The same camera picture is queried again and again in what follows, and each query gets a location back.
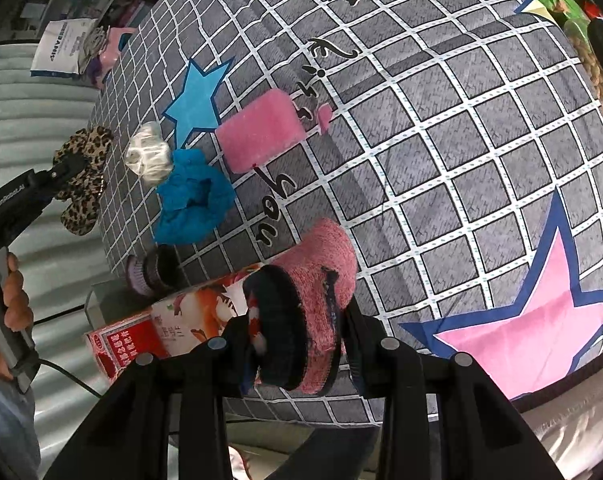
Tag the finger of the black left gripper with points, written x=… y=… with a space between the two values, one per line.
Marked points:
x=58 y=177

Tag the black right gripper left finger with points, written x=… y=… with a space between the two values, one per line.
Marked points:
x=127 y=433

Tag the pale green curtain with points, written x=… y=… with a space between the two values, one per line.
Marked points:
x=37 y=116

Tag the grey storage box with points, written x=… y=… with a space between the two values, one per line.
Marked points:
x=111 y=301

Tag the pink sponge block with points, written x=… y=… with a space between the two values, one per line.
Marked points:
x=259 y=132

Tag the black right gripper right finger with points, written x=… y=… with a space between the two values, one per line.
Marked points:
x=443 y=418

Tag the white paper bag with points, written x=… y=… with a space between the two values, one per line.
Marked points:
x=58 y=50

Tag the pink and black slipper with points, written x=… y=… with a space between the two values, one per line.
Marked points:
x=294 y=310

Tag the red patterned cardboard box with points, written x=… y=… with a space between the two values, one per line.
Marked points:
x=172 y=326

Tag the white dotted scrunchie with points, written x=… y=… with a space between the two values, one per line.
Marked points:
x=148 y=155

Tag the blue cloth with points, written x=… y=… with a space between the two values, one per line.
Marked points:
x=194 y=200

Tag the leopard print scrunchie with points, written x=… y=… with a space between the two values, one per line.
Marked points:
x=84 y=191

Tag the grey checkered bed sheet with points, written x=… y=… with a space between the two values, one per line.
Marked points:
x=464 y=160

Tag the pink plastic stool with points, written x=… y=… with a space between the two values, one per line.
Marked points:
x=105 y=60

